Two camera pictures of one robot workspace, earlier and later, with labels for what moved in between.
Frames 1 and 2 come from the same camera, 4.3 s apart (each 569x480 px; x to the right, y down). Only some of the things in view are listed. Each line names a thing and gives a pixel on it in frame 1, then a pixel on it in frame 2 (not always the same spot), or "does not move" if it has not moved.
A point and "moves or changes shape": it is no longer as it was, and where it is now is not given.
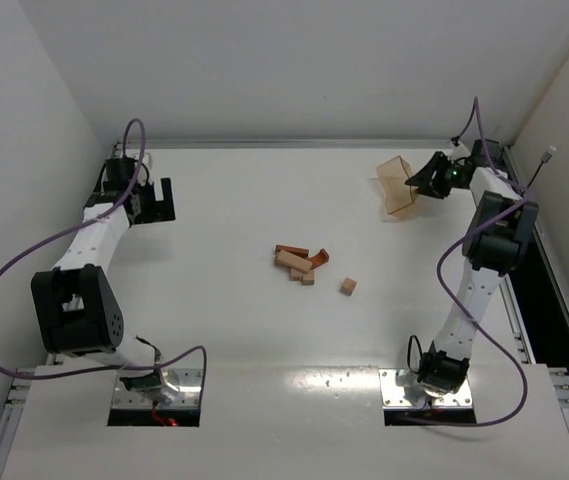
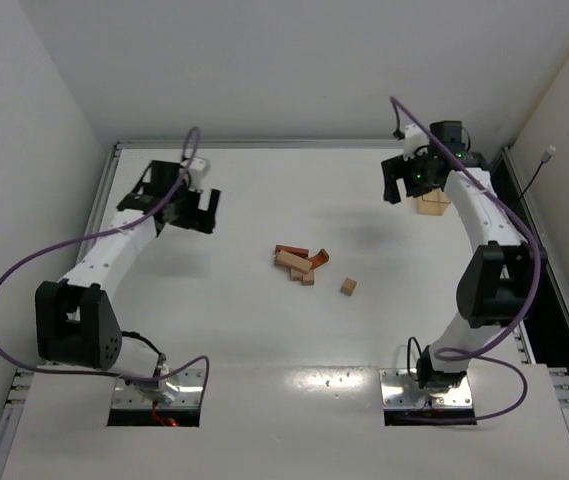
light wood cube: (348, 286) does not move
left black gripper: (151, 205) -> (194, 212)
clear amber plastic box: (393, 176) moves or changes shape
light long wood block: (294, 261) does not move
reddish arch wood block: (319, 259) does not move
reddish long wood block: (292, 250) does not move
